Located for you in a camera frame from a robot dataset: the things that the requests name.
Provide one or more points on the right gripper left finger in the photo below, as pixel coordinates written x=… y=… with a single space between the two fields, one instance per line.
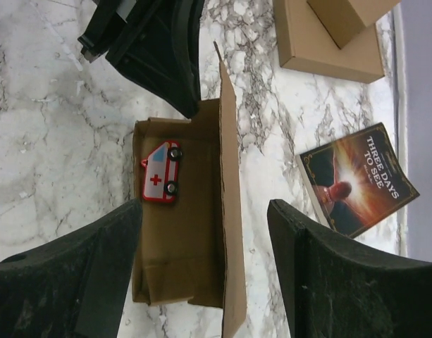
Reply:
x=75 y=285

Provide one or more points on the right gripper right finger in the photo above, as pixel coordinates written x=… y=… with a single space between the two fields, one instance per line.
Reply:
x=333 y=286

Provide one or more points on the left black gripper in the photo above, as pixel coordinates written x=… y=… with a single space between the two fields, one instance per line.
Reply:
x=154 y=44

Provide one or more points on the red toy ambulance car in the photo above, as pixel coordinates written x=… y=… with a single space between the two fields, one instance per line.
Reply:
x=161 y=172

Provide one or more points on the flat brown cardboard box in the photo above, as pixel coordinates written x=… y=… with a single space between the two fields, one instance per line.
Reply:
x=305 y=45

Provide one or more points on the folded brown cardboard box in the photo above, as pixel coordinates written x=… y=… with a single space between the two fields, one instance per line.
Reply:
x=345 y=19

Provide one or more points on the dark paperback book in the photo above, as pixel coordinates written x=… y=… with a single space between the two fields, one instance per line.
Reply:
x=355 y=181

